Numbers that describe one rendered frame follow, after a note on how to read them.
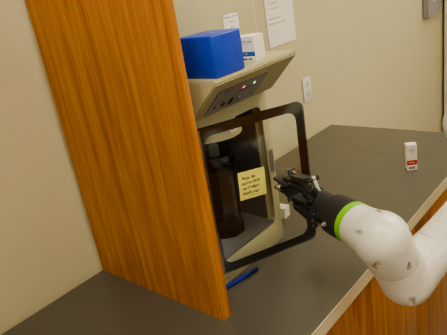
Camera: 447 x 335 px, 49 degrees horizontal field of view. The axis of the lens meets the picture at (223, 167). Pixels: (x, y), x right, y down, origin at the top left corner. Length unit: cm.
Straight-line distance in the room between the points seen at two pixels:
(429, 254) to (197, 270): 52
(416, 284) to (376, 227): 15
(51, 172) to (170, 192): 43
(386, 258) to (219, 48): 54
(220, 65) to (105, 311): 72
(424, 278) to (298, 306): 35
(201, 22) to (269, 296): 70
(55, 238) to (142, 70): 63
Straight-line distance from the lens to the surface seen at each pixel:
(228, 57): 109
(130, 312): 136
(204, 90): 107
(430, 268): 106
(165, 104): 105
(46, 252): 150
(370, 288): 149
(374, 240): 94
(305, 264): 141
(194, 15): 117
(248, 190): 125
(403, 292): 104
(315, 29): 245
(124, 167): 124
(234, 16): 128
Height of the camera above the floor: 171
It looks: 21 degrees down
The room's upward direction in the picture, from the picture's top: 10 degrees counter-clockwise
